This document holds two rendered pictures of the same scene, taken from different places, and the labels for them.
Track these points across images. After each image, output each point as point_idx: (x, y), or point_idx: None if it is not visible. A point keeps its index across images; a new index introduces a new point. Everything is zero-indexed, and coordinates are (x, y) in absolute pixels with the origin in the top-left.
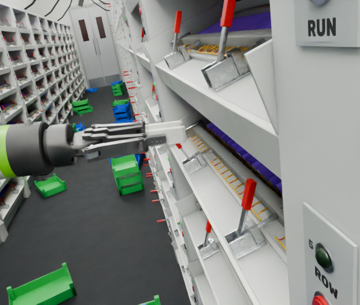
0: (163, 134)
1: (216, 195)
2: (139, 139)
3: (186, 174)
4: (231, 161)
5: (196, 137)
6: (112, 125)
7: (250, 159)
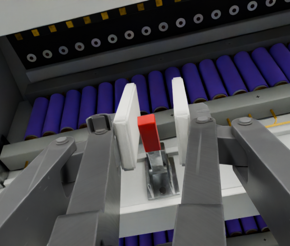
0: (194, 106)
1: None
2: (254, 122)
3: (169, 200)
4: (249, 99)
5: (15, 171)
6: (8, 213)
7: (261, 81)
